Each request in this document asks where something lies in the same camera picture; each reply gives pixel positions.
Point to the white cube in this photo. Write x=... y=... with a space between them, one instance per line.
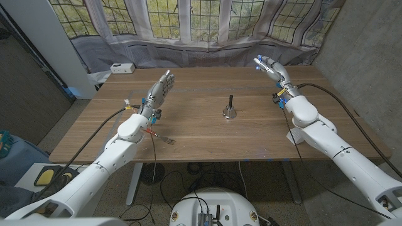
x=294 y=138

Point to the black round floor disc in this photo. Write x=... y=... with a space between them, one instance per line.
x=152 y=173

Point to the black and yellow foot pedal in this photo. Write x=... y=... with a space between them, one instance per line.
x=45 y=176

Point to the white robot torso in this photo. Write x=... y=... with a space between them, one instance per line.
x=213 y=201

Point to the grey table leg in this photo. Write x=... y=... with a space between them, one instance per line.
x=291 y=183

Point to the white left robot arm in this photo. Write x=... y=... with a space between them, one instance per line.
x=97 y=172

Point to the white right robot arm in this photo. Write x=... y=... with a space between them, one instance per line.
x=345 y=157

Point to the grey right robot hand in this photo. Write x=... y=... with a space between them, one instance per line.
x=278 y=73

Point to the printed window backdrop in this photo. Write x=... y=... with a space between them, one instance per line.
x=204 y=53

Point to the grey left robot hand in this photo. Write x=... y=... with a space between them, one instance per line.
x=157 y=93

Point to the blue seat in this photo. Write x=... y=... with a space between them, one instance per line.
x=22 y=160

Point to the white electrical box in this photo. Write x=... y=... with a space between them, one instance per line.
x=122 y=68

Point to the teal object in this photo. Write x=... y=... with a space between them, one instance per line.
x=4 y=144

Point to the white table leg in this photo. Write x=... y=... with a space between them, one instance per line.
x=134 y=183

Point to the grey module on torso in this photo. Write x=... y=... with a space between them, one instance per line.
x=205 y=219

